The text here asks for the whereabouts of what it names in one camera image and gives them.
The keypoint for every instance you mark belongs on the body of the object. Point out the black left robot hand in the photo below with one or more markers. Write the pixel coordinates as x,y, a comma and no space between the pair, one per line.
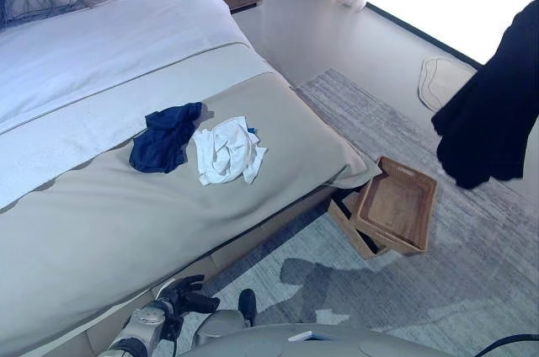
189,296

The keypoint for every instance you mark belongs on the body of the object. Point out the white garment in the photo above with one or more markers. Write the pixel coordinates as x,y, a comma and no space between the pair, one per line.
227,155

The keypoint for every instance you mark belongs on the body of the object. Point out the dark blue garment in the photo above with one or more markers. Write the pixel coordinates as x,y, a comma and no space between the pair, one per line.
162,142

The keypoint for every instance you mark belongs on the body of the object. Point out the black garment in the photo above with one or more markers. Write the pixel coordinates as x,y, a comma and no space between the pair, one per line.
492,113

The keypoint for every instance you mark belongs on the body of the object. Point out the bed with beige cover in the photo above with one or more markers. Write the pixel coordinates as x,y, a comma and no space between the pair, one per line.
273,121

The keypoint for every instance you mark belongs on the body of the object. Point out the brown wicker basket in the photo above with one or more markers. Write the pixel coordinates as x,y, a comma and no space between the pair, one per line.
396,205

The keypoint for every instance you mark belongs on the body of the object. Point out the silver left robot leg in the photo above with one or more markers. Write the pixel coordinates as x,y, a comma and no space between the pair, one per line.
219,325

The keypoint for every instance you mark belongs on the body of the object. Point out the black left robot foot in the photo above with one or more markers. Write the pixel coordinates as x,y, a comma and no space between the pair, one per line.
247,304

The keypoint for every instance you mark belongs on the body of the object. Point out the grey robot torso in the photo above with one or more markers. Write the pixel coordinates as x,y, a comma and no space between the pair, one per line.
320,344

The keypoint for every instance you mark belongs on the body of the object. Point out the flat brown wicker tray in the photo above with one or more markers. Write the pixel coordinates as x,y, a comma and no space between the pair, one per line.
349,226

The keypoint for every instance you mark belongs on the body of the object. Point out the white duvet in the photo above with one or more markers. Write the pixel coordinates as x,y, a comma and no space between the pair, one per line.
126,49

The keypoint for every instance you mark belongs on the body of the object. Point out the large grey striped rug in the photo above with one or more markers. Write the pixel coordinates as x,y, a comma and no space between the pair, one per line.
463,281

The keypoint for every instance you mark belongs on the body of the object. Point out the small oval beige rug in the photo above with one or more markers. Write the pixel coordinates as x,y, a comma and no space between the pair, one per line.
450,83

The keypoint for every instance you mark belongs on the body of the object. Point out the brown upholstered bed frame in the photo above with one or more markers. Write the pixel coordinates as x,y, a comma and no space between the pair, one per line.
269,230

